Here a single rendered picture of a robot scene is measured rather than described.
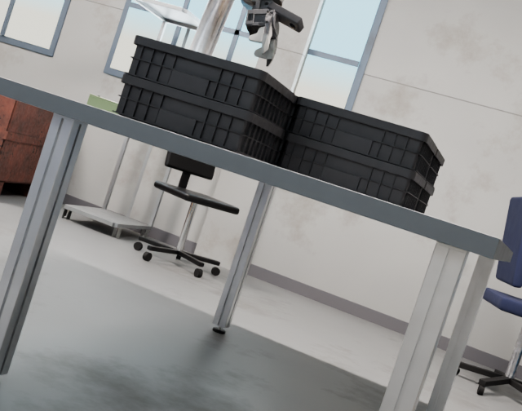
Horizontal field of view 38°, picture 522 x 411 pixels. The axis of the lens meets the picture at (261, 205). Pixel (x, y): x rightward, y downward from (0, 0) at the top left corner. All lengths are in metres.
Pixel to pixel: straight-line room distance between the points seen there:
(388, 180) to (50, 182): 0.93
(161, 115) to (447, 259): 0.91
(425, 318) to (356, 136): 0.82
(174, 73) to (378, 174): 0.63
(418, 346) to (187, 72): 0.96
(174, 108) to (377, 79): 3.24
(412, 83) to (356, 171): 2.98
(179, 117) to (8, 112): 2.98
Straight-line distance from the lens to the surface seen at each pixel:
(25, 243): 1.83
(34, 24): 6.38
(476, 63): 5.10
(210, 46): 2.74
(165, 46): 2.07
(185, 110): 2.02
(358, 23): 5.27
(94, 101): 2.72
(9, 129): 4.92
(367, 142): 2.16
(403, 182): 2.14
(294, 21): 2.16
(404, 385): 1.51
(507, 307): 3.86
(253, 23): 2.16
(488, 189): 4.95
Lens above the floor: 0.67
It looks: 2 degrees down
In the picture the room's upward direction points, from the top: 18 degrees clockwise
